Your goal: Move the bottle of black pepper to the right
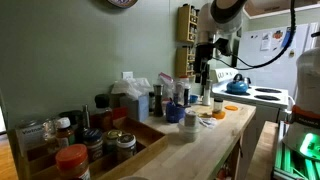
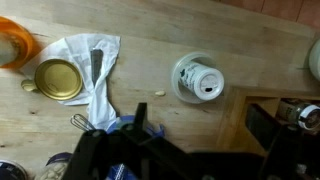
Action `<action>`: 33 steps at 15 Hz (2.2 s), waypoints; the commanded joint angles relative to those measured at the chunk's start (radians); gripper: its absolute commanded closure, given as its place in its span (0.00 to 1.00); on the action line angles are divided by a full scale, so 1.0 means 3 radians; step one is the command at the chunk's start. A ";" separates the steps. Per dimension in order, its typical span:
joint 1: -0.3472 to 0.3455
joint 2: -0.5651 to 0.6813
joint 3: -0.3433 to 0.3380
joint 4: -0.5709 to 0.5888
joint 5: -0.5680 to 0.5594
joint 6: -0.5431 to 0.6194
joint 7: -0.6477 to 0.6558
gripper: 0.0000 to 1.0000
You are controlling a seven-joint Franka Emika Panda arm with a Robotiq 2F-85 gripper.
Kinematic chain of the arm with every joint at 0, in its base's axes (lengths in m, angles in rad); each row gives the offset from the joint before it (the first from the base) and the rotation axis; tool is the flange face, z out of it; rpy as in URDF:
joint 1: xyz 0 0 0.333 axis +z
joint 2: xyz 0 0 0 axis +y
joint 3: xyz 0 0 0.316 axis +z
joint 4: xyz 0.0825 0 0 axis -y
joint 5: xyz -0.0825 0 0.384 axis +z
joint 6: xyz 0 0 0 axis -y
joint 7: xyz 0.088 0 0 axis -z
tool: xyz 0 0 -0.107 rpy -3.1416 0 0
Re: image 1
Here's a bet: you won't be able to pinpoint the white wall outlet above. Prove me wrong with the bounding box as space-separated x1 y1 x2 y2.
122 71 133 79

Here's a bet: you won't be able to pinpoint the black pepper grinder bottle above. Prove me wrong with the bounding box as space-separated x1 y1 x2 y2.
153 84 163 117

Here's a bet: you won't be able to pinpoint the white salt grinder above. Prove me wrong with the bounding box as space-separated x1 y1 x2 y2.
202 79 212 106

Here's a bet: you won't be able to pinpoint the white refrigerator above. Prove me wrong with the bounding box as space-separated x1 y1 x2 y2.
237 21 320 101

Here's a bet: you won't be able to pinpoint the white cap sauce bottle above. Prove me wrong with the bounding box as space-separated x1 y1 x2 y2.
56 117 75 148

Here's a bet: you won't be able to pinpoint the small jar on orange lid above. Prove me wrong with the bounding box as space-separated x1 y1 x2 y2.
212 98 225 119

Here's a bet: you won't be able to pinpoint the dark lid spice jar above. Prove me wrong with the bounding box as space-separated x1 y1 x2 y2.
83 129 103 162

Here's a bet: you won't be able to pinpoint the stacked white plastic containers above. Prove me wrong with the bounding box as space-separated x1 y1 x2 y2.
177 110 200 143

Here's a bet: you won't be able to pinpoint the blue tissue box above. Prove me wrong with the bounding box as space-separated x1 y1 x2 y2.
120 95 149 122

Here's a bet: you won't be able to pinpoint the clear glass jar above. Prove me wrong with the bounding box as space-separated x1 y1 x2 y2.
16 120 45 152

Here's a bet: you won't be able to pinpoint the blue kettle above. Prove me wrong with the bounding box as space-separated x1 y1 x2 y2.
227 74 248 94

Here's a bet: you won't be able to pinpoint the black cap dark bottle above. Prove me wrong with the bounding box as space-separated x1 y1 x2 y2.
95 94 113 132

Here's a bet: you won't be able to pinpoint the blue mug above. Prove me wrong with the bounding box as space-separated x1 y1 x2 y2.
166 102 185 123

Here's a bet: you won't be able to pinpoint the clear plastic zip bag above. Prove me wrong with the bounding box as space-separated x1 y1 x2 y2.
157 72 174 99

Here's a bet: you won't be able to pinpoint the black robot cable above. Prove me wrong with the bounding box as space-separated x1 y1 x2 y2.
213 0 298 71

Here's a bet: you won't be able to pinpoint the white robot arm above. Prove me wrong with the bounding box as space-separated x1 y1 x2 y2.
193 0 247 85

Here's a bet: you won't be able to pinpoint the white tissue paper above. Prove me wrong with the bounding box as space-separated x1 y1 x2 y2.
111 78 151 100

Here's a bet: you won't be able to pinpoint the wooden spice rack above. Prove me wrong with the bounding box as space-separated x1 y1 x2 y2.
177 4 198 43
175 46 195 77

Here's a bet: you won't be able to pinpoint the orange lid spice jar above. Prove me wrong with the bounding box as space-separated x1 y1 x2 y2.
55 144 91 180

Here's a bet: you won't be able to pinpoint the gold lid glass jar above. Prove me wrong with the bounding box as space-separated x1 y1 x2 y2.
106 129 122 153

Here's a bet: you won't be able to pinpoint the white lid spice jar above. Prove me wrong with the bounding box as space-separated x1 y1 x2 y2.
116 133 137 162

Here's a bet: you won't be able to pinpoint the orange lid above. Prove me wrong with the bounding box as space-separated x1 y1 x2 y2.
225 106 238 111

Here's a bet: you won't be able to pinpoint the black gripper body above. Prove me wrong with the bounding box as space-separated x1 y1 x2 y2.
193 43 214 84

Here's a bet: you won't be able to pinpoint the lower wooden spice rack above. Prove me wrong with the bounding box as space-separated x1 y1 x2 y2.
175 46 195 77

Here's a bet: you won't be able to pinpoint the upper wooden spice rack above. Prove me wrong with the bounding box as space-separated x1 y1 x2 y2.
177 4 198 43

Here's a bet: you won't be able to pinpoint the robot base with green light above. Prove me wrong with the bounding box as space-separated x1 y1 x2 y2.
271 32 320 180

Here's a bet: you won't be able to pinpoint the wooden tray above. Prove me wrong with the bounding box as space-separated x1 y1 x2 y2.
16 117 168 180

